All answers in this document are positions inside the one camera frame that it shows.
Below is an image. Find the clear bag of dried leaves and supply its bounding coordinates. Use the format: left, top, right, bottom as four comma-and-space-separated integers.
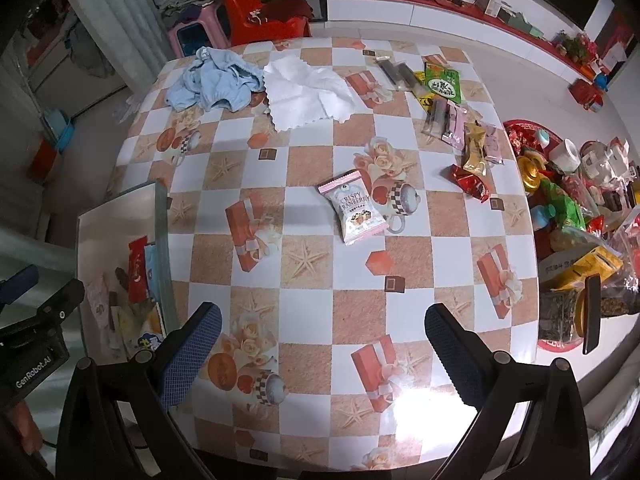
537, 290, 583, 343

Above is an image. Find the person's left hand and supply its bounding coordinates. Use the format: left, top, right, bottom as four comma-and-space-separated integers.
10, 400, 46, 456

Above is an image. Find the light blue snack packet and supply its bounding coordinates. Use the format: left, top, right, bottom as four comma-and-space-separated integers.
144, 242, 163, 306

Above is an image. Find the pile of assorted snacks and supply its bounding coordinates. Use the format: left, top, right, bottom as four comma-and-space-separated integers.
375, 52, 506, 204

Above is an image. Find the white cup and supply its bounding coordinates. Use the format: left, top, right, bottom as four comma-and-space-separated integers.
550, 139, 581, 173

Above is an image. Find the green bag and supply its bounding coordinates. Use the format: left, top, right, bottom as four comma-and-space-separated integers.
540, 180, 586, 228

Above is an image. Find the pink snack packet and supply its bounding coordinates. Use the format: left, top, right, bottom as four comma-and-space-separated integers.
86, 280, 111, 331
318, 170, 388, 246

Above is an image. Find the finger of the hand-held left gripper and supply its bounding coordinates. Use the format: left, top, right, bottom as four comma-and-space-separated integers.
30, 278, 86, 333
0, 265, 40, 306

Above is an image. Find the red round tray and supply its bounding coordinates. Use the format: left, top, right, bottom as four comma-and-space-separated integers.
502, 119, 568, 161

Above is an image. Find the long white cabinet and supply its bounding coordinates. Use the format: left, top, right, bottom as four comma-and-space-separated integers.
325, 0, 601, 86

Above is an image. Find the red plastic chair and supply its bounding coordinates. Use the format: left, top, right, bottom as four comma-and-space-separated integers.
221, 0, 312, 47

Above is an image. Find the yellow white snack packet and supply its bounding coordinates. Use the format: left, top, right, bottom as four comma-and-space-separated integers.
107, 305, 151, 346

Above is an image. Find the red box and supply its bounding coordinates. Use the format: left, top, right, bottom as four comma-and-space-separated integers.
570, 79, 603, 108

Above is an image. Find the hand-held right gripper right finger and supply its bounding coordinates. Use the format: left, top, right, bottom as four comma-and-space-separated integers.
424, 302, 593, 480

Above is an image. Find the orange bucket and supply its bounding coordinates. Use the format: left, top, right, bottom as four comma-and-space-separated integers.
27, 140, 63, 183

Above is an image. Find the pink plastic stool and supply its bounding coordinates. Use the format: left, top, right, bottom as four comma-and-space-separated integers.
167, 0, 231, 58

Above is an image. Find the yellow box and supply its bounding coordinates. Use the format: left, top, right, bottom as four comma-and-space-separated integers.
557, 245, 623, 291

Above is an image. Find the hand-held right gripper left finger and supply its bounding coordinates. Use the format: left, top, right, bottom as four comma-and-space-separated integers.
55, 301, 223, 480

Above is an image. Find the light blue cloth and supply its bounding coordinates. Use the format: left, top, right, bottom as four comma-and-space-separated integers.
165, 46, 266, 112

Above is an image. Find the gold ornament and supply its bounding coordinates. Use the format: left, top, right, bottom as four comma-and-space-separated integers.
517, 152, 556, 193

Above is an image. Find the red snack packet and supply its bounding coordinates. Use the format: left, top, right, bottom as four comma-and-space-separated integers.
127, 236, 149, 303

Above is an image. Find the white box with green rim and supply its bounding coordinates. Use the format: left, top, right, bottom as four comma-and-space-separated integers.
75, 180, 181, 366

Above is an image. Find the blue bucket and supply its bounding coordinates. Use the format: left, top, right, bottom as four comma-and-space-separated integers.
42, 110, 76, 153

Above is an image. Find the dark red cloth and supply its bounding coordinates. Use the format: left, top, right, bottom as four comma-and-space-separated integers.
260, 0, 315, 23

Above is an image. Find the white blue bird snack packet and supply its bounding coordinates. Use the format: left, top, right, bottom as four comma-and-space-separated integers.
125, 327, 168, 356

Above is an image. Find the white towel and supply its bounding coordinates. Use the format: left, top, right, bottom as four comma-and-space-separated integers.
262, 55, 357, 132

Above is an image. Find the white curtain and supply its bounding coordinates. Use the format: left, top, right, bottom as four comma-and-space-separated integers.
60, 0, 168, 91

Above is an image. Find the black phone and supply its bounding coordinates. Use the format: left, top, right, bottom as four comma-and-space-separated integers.
582, 274, 602, 356

